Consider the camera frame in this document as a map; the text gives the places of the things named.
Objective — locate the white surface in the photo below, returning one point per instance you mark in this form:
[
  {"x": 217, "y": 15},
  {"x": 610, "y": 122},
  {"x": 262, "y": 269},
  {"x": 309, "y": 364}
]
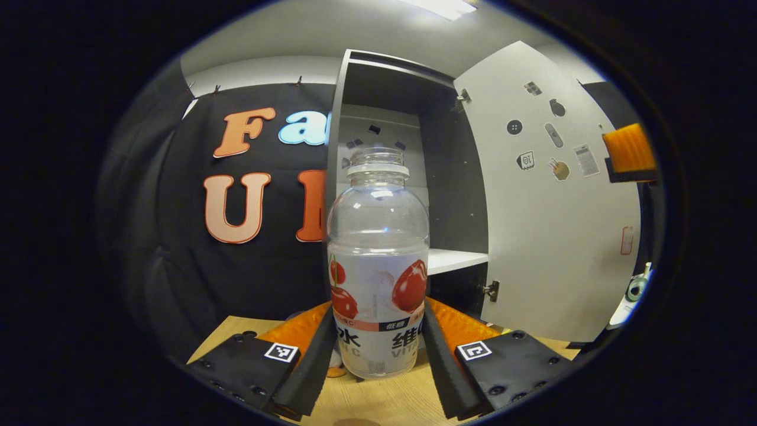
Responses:
[{"x": 621, "y": 316}]

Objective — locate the black backdrop cloth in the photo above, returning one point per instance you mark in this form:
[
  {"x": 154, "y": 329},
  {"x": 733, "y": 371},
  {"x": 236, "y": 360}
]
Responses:
[{"x": 165, "y": 236}]

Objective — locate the small white orange toy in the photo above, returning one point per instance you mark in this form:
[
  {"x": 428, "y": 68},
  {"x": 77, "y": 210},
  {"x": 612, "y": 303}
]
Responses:
[{"x": 337, "y": 370}]

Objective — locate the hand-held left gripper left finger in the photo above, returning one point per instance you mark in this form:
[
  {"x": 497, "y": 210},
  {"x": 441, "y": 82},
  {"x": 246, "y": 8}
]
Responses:
[{"x": 316, "y": 367}]

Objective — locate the white cabinet door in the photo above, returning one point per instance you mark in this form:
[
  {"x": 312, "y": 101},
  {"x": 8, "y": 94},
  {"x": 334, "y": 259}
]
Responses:
[{"x": 532, "y": 248}]

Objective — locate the grey cabinet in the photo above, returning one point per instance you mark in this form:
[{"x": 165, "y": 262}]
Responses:
[{"x": 455, "y": 195}]

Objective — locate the clear bottle with red label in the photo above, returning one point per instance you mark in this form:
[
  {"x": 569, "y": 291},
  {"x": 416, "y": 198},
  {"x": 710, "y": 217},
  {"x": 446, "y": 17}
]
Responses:
[{"x": 378, "y": 236}]

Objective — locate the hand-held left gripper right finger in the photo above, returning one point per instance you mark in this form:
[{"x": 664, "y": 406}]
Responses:
[{"x": 440, "y": 367}]

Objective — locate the white cabinet shelf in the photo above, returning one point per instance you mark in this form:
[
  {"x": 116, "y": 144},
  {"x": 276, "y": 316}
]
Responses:
[{"x": 452, "y": 260}]

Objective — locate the teal round object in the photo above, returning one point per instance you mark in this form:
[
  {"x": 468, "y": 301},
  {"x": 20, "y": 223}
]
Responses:
[{"x": 637, "y": 289}]

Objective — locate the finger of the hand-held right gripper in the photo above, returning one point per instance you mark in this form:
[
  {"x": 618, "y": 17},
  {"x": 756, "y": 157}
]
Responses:
[{"x": 630, "y": 151}]

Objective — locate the metal cabinet hinge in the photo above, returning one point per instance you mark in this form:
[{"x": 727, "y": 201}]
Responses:
[
  {"x": 491, "y": 291},
  {"x": 463, "y": 99}
]

